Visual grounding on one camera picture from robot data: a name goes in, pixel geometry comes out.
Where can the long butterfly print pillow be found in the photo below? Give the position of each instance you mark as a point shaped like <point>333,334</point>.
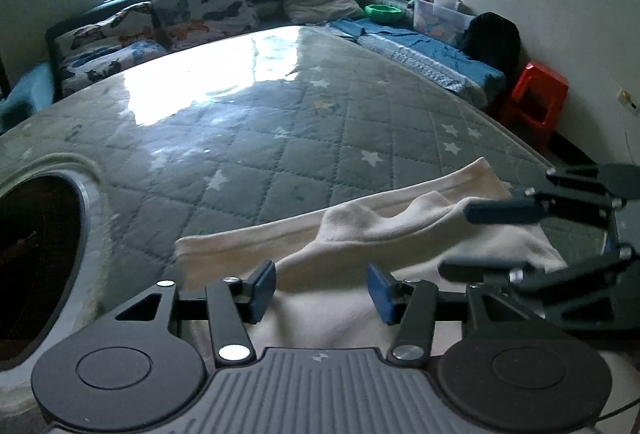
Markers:
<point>107,47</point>

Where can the cream white garment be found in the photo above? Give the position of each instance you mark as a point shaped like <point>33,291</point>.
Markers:
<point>350,234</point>

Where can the dark round object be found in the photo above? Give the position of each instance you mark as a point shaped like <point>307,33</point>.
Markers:
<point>35,264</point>

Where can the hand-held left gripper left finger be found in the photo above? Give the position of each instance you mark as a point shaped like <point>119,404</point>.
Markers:
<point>263,290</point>

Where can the blue blanket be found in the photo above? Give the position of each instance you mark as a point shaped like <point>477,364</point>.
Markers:
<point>435,52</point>

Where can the green quilted star mattress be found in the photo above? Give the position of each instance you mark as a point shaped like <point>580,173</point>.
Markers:
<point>280,134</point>

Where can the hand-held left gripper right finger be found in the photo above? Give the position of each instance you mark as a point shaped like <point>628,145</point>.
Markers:
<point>382,295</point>

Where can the green plastic basin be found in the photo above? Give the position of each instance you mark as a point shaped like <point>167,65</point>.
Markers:
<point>384,12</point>

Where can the red plastic stool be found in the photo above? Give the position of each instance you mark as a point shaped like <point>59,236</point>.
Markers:
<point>537,97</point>

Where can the black backpack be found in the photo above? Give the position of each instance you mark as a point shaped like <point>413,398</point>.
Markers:
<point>492,42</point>

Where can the large butterfly print pillow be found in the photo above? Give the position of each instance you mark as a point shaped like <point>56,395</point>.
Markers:
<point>210,4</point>

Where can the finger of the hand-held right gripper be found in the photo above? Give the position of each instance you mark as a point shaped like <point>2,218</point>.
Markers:
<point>500,212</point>
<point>475,270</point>

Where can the clear plastic storage box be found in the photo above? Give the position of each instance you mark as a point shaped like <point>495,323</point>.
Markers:
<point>440,19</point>

